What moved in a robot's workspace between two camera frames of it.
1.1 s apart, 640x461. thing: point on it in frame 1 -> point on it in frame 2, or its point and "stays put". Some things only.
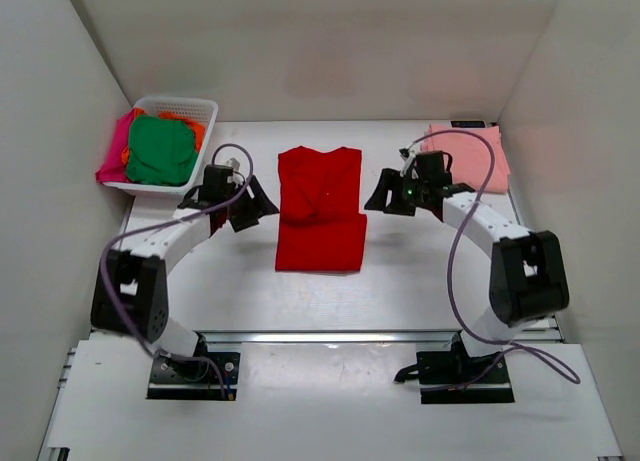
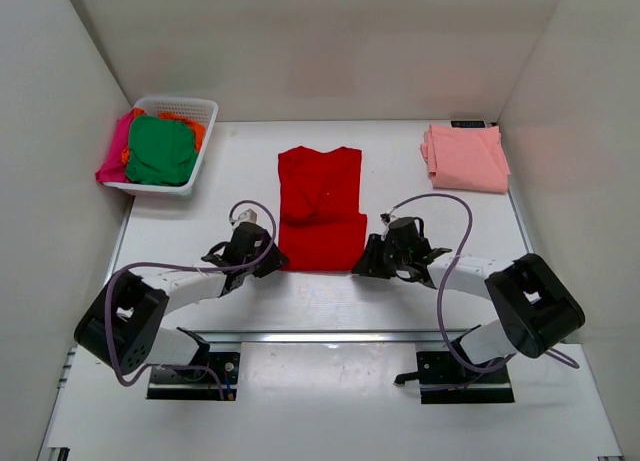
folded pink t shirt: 470,155 stays put
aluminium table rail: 341,337 stays put
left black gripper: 260,205 -> 275,260
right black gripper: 390,181 -> 369,262
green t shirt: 161,150 stays put
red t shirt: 320,224 stays put
